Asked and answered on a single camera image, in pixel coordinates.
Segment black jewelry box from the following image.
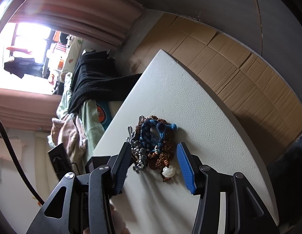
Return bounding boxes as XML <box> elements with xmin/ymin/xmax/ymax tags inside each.
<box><xmin>48</xmin><ymin>143</ymin><xmax>111</xmax><ymax>180</ymax></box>

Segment black knitted blanket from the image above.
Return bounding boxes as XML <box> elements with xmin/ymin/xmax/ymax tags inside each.
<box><xmin>68</xmin><ymin>51</ymin><xmax>141</xmax><ymax>113</ymax></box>

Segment person's hand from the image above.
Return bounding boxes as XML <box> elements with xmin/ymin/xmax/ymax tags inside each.
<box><xmin>82</xmin><ymin>199</ymin><xmax>131</xmax><ymax>234</ymax></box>

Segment dark hanging clothes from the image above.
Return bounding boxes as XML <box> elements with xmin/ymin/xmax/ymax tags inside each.
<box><xmin>4</xmin><ymin>57</ymin><xmax>43</xmax><ymax>79</ymax></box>

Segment blue braided cord bracelet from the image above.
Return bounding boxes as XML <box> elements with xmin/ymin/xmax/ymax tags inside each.
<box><xmin>138</xmin><ymin>119</ymin><xmax>178</xmax><ymax>154</ymax></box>

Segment green bed sheet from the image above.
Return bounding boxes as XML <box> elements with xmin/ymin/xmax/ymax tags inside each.
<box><xmin>56</xmin><ymin>72</ymin><xmax>105</xmax><ymax>154</ymax></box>

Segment pink fluffy blanket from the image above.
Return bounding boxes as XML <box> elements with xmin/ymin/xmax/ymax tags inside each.
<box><xmin>51</xmin><ymin>113</ymin><xmax>88</xmax><ymax>165</ymax></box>

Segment pink curtain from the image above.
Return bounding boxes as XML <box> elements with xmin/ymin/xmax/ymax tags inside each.
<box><xmin>0</xmin><ymin>0</ymin><xmax>143</xmax><ymax>131</ymax></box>

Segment black cable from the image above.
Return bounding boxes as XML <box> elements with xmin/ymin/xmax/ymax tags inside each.
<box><xmin>0</xmin><ymin>113</ymin><xmax>45</xmax><ymax>205</ymax></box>

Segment flattened cardboard sheets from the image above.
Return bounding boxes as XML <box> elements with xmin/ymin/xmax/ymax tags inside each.
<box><xmin>128</xmin><ymin>14</ymin><xmax>302</xmax><ymax>161</ymax></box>

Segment brown rudraksha bead bracelet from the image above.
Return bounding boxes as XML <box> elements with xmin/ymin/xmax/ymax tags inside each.
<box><xmin>135</xmin><ymin>114</ymin><xmax>177</xmax><ymax>182</ymax></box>

